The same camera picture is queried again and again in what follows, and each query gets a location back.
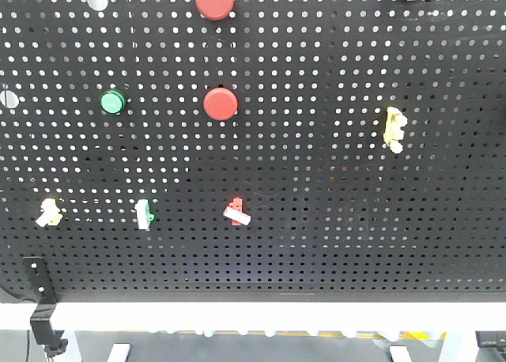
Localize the lower red round knob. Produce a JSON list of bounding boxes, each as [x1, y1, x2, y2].
[[203, 87, 239, 121]]

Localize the red round knob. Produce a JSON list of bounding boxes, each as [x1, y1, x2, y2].
[[195, 0, 235, 21], [203, 87, 239, 121]]

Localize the upper red round knob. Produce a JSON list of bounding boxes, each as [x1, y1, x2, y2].
[[195, 0, 235, 21]]

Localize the black perforated pegboard panel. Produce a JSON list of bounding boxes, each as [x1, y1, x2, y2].
[[1, 0, 505, 303]]

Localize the green round push button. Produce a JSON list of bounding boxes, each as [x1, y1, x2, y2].
[[100, 89, 127, 115]]

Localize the white height-adjustable table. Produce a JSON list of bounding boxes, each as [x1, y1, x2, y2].
[[0, 301, 506, 362]]

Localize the left black table clamp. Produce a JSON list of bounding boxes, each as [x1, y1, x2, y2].
[[23, 256, 69, 361]]

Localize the table height control panel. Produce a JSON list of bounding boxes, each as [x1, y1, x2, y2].
[[475, 330, 506, 348]]

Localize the red white toggle switch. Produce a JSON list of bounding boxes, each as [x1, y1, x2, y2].
[[223, 198, 251, 226]]

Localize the green white toggle switch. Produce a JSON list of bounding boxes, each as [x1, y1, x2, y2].
[[134, 198, 155, 231]]

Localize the yellow handle switch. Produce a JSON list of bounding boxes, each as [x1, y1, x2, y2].
[[383, 107, 408, 154]]

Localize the yellow toggle switch lower left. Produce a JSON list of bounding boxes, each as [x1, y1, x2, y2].
[[36, 198, 62, 228]]

